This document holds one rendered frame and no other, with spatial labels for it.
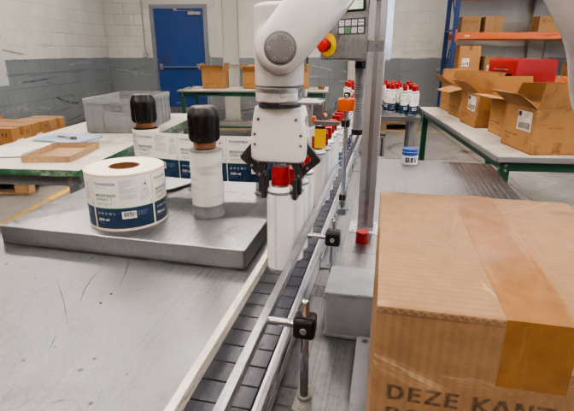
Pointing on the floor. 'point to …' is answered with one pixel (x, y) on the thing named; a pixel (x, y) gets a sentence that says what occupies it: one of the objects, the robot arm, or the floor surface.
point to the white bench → (61, 171)
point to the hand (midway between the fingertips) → (280, 187)
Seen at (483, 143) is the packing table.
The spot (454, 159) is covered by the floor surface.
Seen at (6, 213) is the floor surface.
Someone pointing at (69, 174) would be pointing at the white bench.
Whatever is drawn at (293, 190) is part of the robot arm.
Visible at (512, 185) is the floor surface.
